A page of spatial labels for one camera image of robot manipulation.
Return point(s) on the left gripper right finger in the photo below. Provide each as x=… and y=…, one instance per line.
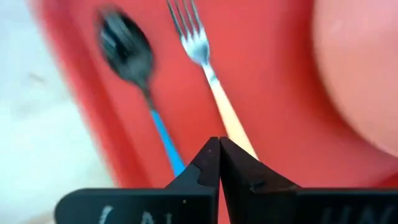
x=280, y=207

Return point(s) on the red plastic tray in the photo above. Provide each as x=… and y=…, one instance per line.
x=264, y=93

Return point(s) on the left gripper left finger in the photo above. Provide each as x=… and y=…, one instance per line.
x=140, y=207

